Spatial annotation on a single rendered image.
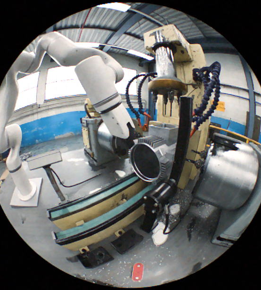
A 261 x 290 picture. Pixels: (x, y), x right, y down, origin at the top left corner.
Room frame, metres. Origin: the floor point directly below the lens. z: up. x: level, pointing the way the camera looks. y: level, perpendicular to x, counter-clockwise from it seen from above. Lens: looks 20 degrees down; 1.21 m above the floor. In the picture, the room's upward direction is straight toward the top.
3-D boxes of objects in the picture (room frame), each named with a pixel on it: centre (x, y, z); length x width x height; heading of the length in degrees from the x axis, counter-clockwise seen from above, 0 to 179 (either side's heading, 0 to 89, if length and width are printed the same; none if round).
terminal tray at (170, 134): (0.41, -0.16, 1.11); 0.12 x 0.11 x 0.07; 131
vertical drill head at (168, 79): (0.42, -0.16, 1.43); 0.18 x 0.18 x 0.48
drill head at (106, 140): (0.66, 0.10, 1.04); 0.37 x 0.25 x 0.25; 42
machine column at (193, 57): (0.57, -0.32, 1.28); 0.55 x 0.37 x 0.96; 132
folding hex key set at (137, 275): (-0.05, -0.02, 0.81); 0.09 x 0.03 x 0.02; 174
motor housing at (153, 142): (0.39, -0.12, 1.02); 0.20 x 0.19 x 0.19; 131
